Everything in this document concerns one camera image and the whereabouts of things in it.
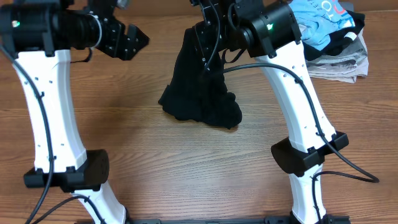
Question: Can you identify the black t-shirt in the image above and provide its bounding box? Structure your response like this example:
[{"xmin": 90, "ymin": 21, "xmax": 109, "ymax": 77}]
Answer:
[{"xmin": 159, "ymin": 28, "xmax": 243, "ymax": 129}]

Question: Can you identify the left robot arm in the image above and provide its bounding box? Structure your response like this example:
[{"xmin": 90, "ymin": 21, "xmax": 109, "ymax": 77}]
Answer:
[{"xmin": 1, "ymin": 0, "xmax": 149, "ymax": 223}]

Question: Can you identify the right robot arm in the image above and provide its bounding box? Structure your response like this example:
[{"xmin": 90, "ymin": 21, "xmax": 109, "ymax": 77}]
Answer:
[{"xmin": 192, "ymin": 1, "xmax": 349, "ymax": 223}]

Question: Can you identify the light blue t-shirt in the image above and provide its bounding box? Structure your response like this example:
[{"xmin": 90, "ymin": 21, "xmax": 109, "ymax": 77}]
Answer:
[{"xmin": 289, "ymin": 0, "xmax": 355, "ymax": 50}]

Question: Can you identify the black folded garment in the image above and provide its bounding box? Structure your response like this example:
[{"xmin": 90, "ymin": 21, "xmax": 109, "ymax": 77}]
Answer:
[{"xmin": 303, "ymin": 11, "xmax": 366, "ymax": 61}]

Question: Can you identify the grey folded garment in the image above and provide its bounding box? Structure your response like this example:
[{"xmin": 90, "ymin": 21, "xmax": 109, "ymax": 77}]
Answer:
[{"xmin": 306, "ymin": 35, "xmax": 369, "ymax": 73}]

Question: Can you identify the beige folded garment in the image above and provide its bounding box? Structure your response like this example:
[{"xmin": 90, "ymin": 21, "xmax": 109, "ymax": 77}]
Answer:
[{"xmin": 306, "ymin": 30, "xmax": 369, "ymax": 83}]

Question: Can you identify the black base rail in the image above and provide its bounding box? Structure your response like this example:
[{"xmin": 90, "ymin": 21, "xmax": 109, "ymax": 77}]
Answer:
[{"xmin": 126, "ymin": 215, "xmax": 351, "ymax": 224}]

